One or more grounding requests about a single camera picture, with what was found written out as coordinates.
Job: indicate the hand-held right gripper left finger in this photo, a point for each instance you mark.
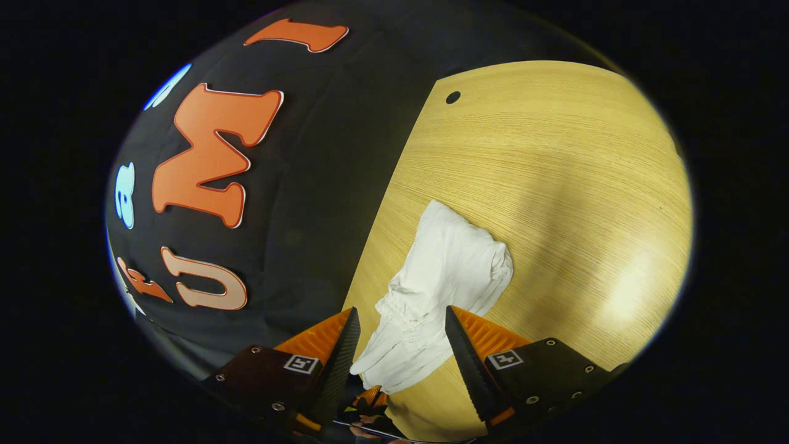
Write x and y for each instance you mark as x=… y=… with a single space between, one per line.
x=339 y=376

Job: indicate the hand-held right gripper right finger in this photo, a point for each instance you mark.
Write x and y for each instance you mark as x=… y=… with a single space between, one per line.
x=471 y=376

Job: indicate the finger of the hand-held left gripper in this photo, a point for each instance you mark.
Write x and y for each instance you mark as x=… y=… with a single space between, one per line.
x=373 y=399

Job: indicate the white jeans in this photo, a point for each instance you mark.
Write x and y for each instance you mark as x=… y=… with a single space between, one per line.
x=444 y=271

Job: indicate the black backdrop cloth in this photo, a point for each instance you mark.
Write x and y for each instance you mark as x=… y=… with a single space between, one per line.
x=333 y=154

